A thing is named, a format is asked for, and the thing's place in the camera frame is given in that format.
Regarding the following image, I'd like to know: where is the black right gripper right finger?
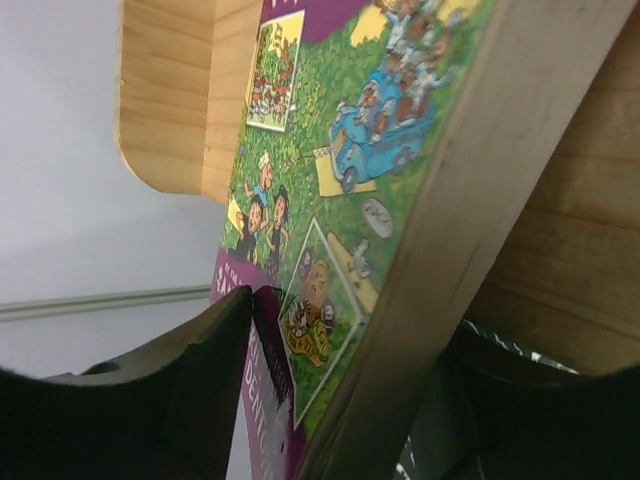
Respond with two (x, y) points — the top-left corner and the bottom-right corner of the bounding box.
(399, 319), (639, 479)

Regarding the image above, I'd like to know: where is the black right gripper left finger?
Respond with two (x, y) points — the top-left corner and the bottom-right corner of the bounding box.
(1, 287), (252, 479)

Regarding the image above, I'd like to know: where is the purple 117-storey treehouse book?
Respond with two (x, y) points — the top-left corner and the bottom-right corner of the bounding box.
(212, 1), (635, 479)

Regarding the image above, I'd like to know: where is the wooden two-tier shelf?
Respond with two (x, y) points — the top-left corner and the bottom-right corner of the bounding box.
(115, 1), (635, 384)

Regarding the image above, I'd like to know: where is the aluminium rail frame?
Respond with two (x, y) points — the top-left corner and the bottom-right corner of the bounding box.
(1, 285), (210, 323)

